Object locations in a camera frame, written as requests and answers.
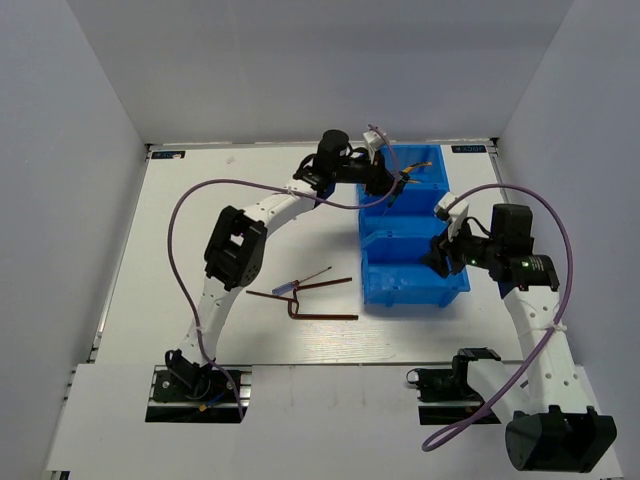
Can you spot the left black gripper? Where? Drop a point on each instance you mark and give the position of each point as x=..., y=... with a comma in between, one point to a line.
x=378, y=179

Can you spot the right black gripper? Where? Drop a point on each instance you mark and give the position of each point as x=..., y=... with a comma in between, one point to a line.
x=439, y=248

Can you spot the green black screwdriver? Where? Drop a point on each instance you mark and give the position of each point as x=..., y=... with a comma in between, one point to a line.
x=398, y=190

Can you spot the yellow pliers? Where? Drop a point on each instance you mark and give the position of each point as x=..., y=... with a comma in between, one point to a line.
x=407, y=174

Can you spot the brown hex key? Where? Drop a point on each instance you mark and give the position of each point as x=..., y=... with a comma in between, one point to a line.
x=294, y=313
x=270, y=296
x=328, y=283

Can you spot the blue handled screwdriver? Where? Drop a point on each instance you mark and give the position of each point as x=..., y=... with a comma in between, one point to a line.
x=291, y=285

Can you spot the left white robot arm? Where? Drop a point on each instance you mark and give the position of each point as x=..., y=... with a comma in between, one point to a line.
x=234, y=254

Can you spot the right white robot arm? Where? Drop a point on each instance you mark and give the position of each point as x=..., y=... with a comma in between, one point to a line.
x=550, y=422

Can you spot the blue three-compartment bin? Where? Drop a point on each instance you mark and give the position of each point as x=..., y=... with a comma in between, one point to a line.
x=391, y=273

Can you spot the right table label sticker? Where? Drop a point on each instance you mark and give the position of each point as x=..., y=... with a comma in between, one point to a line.
x=468, y=149

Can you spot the table label sticker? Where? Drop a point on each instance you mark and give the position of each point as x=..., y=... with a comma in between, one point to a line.
x=468, y=149
x=171, y=154

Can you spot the left table label sticker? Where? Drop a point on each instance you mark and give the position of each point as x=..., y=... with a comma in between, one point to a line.
x=171, y=154

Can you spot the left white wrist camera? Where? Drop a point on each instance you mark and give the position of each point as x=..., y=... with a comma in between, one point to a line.
x=373, y=141

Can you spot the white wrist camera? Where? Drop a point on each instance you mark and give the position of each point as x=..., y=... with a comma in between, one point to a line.
x=453, y=210
x=373, y=141

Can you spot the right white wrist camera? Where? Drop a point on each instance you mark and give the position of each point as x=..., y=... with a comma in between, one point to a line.
x=453, y=210

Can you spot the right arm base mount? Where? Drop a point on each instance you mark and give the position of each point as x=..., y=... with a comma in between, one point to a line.
x=441, y=401

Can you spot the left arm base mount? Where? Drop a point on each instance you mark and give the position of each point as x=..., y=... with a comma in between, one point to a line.
x=212, y=402

